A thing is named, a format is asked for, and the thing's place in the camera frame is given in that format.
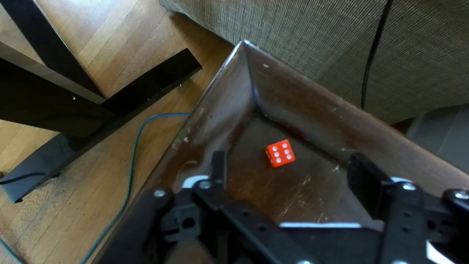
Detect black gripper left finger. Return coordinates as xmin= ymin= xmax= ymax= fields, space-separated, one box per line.
xmin=210 ymin=149 xmax=229 ymax=187

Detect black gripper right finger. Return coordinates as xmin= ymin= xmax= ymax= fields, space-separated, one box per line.
xmin=348 ymin=150 xmax=393 ymax=221

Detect orange dice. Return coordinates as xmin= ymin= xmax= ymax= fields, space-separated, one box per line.
xmin=264 ymin=137 xmax=298 ymax=170

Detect dark wooden side table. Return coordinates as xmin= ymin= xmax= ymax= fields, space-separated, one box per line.
xmin=94 ymin=38 xmax=469 ymax=264

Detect olive fabric couch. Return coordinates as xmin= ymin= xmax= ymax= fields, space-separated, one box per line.
xmin=159 ymin=0 xmax=469 ymax=126

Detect black table leg base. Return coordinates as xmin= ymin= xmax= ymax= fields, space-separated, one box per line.
xmin=0 ymin=0 xmax=204 ymax=203

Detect dark floor cable loop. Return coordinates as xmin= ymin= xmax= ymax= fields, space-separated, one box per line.
xmin=79 ymin=111 xmax=192 ymax=264

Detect black cable over couch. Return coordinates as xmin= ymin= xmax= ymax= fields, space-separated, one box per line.
xmin=359 ymin=0 xmax=396 ymax=111

